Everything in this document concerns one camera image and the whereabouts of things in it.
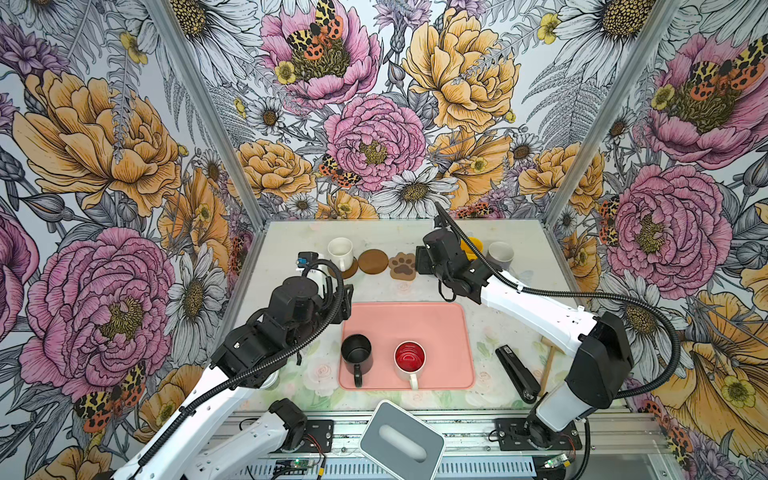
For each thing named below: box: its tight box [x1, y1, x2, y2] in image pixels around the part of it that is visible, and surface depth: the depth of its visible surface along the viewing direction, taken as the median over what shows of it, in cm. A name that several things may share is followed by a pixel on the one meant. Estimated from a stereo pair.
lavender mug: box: [486, 241, 514, 271], surface depth 104 cm
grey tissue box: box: [359, 400, 446, 480], surface depth 71 cm
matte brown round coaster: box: [358, 248, 389, 275], surface depth 114 cm
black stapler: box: [495, 344, 541, 404], surface depth 83 cm
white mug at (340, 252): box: [327, 237, 354, 271], surface depth 101 cm
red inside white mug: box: [393, 340, 427, 391], surface depth 83 cm
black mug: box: [341, 334, 373, 388], surface depth 82 cm
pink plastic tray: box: [339, 302, 475, 389], surface depth 91 cm
